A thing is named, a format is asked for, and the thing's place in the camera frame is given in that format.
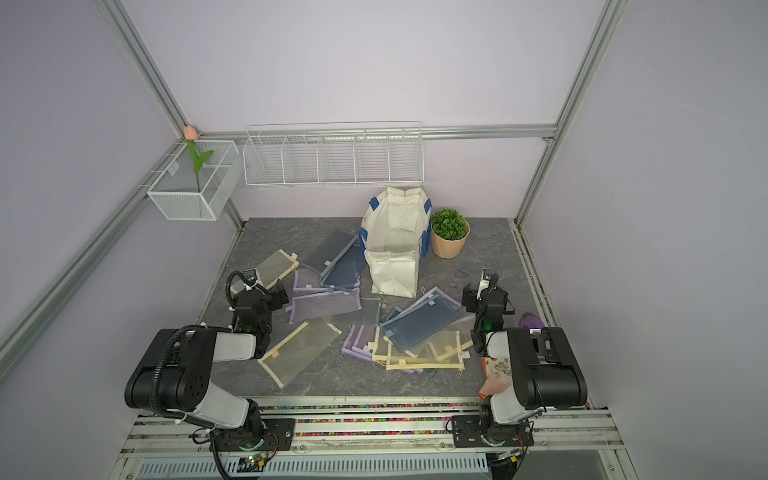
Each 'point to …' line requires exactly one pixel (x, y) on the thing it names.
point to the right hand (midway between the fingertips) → (484, 284)
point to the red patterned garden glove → (498, 374)
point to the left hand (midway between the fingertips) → (265, 284)
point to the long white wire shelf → (334, 154)
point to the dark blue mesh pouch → (345, 272)
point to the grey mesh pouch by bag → (328, 248)
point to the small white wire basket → (174, 191)
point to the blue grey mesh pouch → (419, 323)
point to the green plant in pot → (449, 232)
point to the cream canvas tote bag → (392, 234)
